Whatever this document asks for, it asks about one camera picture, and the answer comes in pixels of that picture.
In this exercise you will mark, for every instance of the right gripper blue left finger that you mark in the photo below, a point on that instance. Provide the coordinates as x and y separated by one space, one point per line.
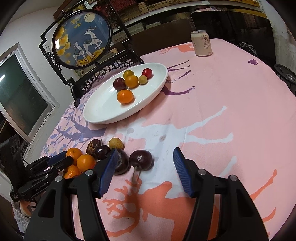
53 217

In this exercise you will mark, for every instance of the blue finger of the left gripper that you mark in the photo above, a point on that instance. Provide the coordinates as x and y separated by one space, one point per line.
55 165
56 157

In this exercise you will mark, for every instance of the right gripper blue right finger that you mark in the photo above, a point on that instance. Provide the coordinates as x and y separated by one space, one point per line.
239 218

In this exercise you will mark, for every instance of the small orange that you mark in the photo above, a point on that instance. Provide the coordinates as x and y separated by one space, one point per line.
125 96
71 172

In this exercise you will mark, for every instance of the large mandarin orange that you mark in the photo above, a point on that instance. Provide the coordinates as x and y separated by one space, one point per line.
85 162

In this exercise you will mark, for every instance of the small dark cherry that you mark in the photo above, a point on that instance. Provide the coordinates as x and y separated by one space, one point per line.
101 152

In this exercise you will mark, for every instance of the small tan fruit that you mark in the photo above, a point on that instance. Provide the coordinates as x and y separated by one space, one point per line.
116 143

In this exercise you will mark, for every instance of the dark red plum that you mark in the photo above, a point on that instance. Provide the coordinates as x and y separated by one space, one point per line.
119 84

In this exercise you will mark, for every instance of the yellow orange lemon fruit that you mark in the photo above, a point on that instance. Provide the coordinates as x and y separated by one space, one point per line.
131 81

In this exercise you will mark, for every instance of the yellow tomato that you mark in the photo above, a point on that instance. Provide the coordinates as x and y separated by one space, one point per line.
128 73

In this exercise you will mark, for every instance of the small tan longan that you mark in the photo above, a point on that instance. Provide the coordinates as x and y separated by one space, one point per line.
142 80

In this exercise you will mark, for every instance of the red cherry tomato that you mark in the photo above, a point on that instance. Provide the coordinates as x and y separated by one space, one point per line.
147 72

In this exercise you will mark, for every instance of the left human hand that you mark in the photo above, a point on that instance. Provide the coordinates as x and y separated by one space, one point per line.
27 207

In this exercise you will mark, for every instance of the white oval plate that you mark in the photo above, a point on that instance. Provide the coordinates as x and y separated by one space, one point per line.
107 105

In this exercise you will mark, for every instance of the dark carved wooden chair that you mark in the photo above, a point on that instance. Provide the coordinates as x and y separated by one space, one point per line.
121 60

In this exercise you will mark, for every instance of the pink printed tablecloth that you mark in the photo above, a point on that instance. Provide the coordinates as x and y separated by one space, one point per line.
228 112

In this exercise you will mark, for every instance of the round deer embroidery screen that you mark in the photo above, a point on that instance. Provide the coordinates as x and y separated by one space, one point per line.
79 38

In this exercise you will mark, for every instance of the shelf with stacked boxes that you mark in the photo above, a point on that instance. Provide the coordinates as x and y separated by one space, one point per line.
142 15

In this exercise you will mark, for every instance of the pink beverage can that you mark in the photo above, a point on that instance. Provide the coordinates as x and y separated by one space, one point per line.
201 43

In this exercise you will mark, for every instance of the black cabinet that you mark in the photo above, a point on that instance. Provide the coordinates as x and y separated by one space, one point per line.
251 33

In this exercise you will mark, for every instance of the window with white frame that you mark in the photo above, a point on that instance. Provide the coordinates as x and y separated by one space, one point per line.
25 102

